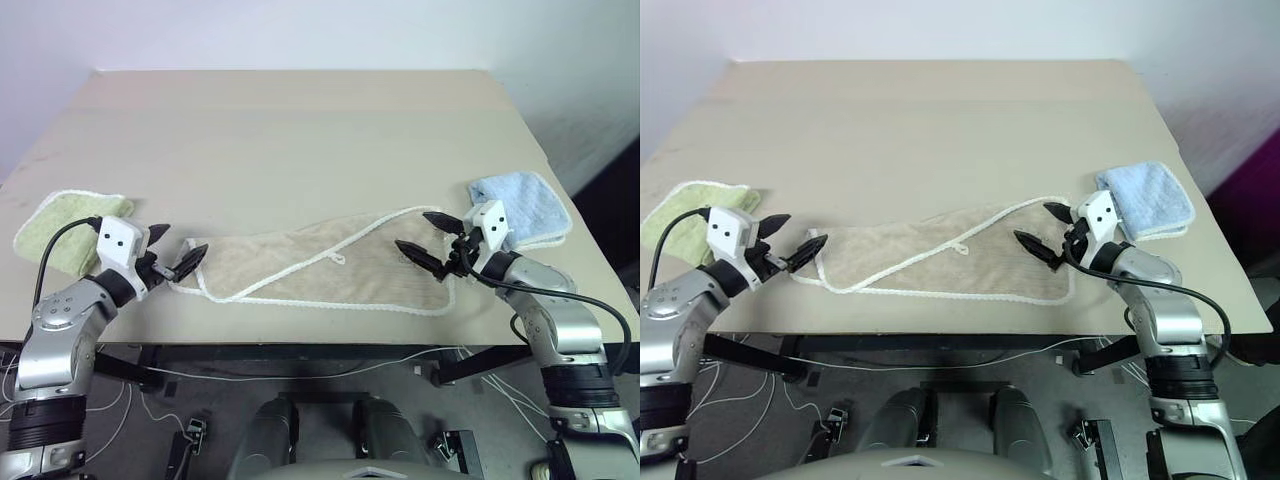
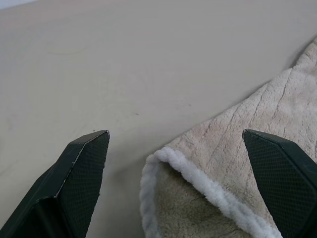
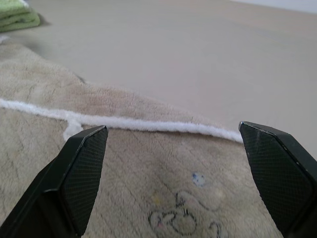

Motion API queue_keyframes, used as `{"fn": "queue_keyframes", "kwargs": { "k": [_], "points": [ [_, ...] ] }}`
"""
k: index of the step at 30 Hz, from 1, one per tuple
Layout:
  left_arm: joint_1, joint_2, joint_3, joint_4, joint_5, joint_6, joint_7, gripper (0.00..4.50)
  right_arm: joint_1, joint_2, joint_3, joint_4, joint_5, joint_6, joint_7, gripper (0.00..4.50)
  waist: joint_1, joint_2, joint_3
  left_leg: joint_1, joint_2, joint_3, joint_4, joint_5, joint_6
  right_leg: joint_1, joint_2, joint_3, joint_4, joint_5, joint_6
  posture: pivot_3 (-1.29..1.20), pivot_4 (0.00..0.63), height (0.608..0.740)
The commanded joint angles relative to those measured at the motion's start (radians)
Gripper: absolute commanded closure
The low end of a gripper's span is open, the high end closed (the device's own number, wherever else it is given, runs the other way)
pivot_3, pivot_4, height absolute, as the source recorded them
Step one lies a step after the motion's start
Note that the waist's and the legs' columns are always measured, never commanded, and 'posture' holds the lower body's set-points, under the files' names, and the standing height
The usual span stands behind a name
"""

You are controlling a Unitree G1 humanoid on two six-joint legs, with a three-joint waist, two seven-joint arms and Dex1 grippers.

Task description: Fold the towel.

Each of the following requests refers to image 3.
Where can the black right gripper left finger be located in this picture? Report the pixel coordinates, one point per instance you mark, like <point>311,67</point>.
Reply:
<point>74,178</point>

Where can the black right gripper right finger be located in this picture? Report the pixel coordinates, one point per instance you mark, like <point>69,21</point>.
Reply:
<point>277,173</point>

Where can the beige fluffy towel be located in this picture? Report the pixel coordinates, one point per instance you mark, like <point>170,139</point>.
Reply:
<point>153,161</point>

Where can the green folded towel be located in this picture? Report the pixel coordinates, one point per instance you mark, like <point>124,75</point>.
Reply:
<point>15,15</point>

